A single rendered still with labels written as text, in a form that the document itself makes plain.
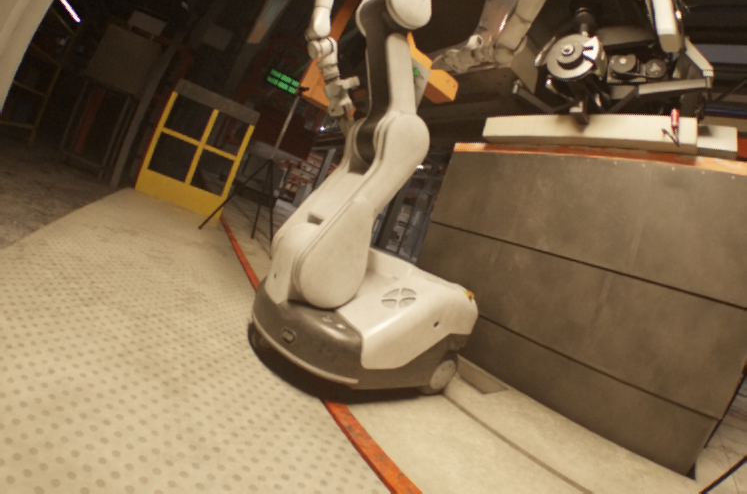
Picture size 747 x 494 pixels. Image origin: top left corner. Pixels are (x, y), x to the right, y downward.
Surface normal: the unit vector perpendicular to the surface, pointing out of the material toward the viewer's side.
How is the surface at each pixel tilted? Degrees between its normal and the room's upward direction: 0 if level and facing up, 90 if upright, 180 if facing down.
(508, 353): 90
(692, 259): 90
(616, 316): 90
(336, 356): 89
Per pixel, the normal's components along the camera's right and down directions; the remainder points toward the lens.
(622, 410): -0.78, -0.32
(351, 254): 0.56, 0.18
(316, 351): -0.14, -0.11
